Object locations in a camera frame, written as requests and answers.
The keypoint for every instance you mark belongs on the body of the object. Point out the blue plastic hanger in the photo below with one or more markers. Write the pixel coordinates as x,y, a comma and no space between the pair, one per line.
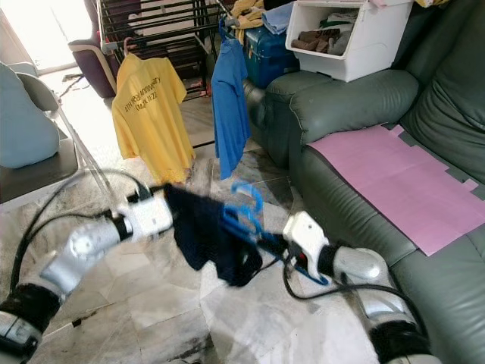
235,220
224,30

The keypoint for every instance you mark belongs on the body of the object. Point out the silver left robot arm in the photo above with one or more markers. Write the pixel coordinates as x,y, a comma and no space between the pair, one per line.
83,254

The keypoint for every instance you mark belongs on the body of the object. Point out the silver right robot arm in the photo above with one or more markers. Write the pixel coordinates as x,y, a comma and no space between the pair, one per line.
356,262

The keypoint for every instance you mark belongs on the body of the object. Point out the pink hanger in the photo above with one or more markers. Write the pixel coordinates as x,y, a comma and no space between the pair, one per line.
128,45

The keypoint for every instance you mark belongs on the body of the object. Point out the pink mat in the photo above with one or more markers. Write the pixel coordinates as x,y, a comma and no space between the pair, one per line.
394,182

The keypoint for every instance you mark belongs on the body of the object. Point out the blue shirt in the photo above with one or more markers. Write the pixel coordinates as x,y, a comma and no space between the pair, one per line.
229,106

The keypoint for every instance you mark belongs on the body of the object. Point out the yellow printed t-shirt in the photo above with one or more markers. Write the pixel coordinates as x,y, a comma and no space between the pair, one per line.
151,121

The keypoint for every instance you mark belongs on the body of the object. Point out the blue storage box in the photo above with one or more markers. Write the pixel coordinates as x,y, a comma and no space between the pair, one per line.
271,61

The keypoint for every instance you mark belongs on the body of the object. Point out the brown folded clothes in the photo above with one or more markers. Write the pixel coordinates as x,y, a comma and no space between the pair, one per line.
318,42

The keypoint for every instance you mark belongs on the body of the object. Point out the white storage box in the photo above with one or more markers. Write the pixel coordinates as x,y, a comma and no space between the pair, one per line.
367,53

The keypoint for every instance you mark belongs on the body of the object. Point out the grey folding chair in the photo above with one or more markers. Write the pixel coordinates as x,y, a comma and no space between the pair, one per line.
38,178

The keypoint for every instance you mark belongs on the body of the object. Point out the light blue folded cloth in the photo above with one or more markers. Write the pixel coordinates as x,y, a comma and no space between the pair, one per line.
278,17

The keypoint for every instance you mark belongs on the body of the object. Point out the yellow crumpled clothes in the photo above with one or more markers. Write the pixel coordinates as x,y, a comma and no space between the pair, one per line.
246,15

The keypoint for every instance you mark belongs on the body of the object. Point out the light blue cushion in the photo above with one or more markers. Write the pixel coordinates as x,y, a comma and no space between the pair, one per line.
23,121

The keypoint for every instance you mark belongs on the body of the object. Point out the black drying rack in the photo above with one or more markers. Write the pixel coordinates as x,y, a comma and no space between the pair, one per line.
159,23

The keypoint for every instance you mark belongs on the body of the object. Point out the purple armchair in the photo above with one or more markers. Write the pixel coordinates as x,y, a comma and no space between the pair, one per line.
91,68

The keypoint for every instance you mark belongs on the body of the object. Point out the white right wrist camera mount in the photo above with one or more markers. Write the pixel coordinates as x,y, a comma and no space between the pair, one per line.
303,235

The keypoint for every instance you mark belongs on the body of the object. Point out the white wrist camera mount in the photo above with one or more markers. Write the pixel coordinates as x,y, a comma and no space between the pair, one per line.
148,216
303,235

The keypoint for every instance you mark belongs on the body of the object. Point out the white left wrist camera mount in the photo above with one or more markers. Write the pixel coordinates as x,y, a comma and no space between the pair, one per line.
148,216

